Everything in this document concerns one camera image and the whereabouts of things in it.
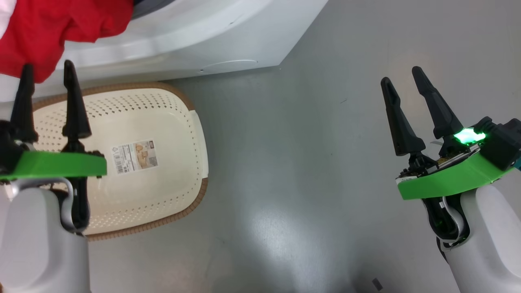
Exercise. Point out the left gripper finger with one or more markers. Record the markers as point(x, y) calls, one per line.
point(75, 118)
point(25, 118)

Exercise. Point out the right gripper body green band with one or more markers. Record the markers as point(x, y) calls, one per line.
point(452, 179)

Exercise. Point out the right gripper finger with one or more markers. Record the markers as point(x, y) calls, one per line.
point(403, 130)
point(443, 118)

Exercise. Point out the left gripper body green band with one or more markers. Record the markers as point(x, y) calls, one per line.
point(61, 165)

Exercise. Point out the basket product label sticker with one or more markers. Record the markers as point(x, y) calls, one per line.
point(134, 156)

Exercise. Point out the cream perforated laundry basket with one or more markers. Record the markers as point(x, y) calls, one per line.
point(163, 122)

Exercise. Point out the white front-load washing machine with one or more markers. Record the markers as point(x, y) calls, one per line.
point(203, 36)

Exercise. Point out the round white filter cover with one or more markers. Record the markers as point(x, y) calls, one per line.
point(228, 66)

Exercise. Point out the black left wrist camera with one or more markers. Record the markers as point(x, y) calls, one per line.
point(8, 146)

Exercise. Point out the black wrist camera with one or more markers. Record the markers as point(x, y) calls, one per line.
point(8, 146)
point(502, 142)

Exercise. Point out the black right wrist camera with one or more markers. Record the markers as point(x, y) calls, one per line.
point(502, 142)

